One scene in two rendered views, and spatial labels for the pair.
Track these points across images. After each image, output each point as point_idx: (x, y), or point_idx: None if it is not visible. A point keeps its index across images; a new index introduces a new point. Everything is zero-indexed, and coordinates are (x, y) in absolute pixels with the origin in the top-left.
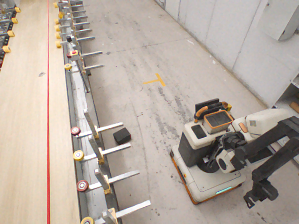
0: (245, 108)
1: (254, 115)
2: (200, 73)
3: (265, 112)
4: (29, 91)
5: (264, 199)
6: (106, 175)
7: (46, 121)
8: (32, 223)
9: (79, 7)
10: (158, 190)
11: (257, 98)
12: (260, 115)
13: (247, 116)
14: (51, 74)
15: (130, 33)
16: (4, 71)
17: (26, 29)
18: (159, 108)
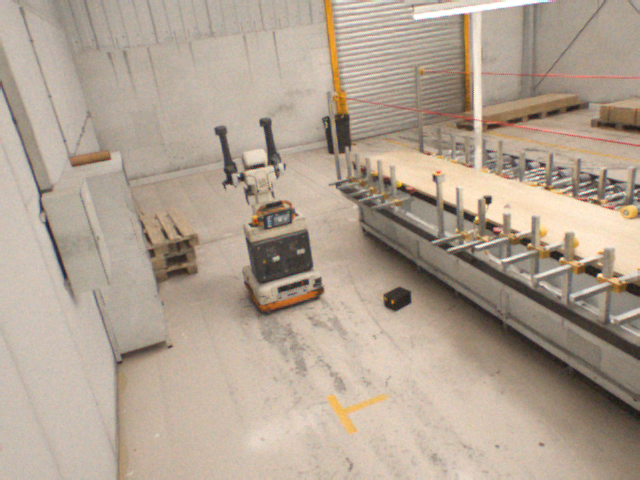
0: (165, 370)
1: (263, 155)
2: (216, 450)
3: (255, 155)
4: (497, 195)
5: None
6: (372, 189)
7: (445, 187)
8: (406, 168)
9: None
10: (339, 276)
11: (119, 395)
12: (261, 151)
13: (266, 158)
14: (492, 208)
15: None
16: (573, 201)
17: None
18: (341, 348)
